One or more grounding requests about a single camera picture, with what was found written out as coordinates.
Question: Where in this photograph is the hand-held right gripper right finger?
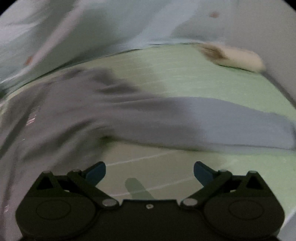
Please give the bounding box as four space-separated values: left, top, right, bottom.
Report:
181 162 264 209

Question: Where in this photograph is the green checkered mat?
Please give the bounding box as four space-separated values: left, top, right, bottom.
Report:
0 44 296 218

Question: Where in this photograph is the light blue printed bedsheet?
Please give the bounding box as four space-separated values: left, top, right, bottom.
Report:
0 0 228 93

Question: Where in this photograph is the grey hoodie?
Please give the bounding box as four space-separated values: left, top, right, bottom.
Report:
0 67 296 241

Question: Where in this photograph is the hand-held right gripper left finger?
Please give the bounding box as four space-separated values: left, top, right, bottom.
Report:
35 162 120 209

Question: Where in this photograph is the beige cloth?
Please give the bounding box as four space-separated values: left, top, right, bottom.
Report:
200 42 266 72

